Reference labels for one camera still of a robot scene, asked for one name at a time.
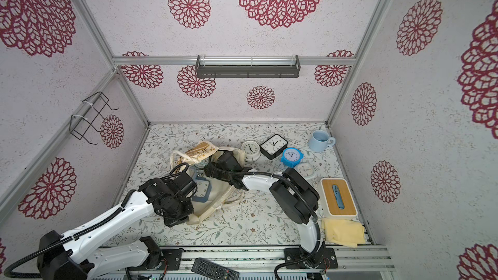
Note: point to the black wire wall rack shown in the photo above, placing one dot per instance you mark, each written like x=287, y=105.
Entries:
x=96, y=103

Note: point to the beige canvas tote bag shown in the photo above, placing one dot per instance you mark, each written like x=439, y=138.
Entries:
x=211, y=193

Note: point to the black square alarm clock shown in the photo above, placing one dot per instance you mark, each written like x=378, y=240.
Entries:
x=274, y=146

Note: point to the light blue mug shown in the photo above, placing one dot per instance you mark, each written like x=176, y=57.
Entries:
x=320, y=140

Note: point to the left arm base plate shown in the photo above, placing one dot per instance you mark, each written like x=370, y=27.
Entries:
x=169, y=259

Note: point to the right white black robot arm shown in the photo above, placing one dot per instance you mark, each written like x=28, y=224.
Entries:
x=296, y=197

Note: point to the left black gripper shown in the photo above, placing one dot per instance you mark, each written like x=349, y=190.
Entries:
x=171, y=222

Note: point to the black remote control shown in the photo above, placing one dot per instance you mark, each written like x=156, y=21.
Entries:
x=212, y=270

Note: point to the white wooden top box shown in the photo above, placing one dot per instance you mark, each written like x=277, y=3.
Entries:
x=328, y=203

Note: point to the white round alarm clock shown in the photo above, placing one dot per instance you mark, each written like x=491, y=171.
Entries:
x=251, y=150
x=306, y=170

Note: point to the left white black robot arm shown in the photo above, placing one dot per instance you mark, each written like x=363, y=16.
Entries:
x=72, y=254

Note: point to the yellow cloth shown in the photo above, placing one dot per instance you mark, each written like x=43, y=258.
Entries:
x=344, y=232

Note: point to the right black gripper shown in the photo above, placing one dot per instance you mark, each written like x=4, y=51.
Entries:
x=217, y=163

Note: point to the large blue square alarm clock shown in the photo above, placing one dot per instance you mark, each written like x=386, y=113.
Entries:
x=203, y=190

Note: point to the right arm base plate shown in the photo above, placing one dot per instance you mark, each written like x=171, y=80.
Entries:
x=324, y=259

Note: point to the blue twin bell alarm clock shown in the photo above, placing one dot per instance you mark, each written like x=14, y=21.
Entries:
x=291, y=157

